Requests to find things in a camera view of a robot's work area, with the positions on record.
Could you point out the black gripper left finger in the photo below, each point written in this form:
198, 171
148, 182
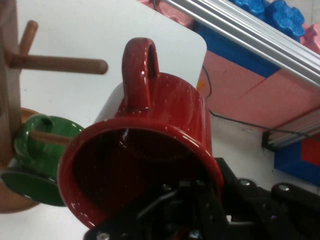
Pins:
175, 215

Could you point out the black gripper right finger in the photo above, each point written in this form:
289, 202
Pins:
275, 215

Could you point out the red ceramic mug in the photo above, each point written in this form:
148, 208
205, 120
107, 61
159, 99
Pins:
172, 105

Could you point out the pink foam floor mat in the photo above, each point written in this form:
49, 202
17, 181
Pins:
262, 95

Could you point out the green ceramic mug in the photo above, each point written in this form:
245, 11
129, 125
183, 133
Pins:
37, 156

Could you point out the blue foam floor mat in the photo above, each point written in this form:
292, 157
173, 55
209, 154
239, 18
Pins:
232, 52

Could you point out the wooden mug tree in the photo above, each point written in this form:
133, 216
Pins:
55, 65

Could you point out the blue foam puzzle pieces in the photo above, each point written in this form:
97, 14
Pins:
282, 15

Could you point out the pink foam puzzle pieces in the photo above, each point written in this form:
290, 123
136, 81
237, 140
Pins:
172, 11

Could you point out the short aluminium rail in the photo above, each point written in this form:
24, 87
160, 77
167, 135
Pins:
287, 136

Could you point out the long horizontal aluminium rail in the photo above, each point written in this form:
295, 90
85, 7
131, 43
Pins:
250, 32

